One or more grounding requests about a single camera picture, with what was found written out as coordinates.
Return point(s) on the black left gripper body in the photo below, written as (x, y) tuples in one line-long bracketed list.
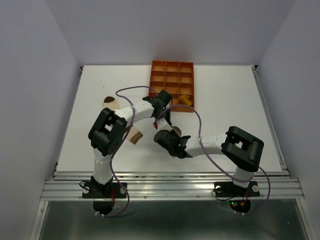
[(166, 114)]

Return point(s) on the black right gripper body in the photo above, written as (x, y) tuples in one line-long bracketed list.
[(173, 133)]

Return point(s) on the mustard yellow striped sock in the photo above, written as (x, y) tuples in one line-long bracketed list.
[(185, 100)]

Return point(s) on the orange compartment tray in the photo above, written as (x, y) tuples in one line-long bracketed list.
[(176, 78)]

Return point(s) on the cream and brown sock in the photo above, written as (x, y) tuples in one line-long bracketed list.
[(134, 134)]

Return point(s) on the taupe sock with maroon cuff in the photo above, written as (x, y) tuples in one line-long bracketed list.
[(177, 130)]

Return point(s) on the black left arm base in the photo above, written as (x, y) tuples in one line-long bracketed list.
[(104, 197)]

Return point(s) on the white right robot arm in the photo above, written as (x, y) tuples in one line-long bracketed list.
[(241, 147)]

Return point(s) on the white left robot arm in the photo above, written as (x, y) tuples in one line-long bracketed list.
[(108, 131)]

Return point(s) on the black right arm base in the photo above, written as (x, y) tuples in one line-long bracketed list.
[(238, 197)]

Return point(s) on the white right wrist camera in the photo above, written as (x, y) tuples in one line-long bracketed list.
[(162, 124)]

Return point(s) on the aluminium front rail frame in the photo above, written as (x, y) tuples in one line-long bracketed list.
[(169, 186)]

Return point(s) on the aluminium right side rail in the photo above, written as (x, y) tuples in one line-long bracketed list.
[(273, 133)]

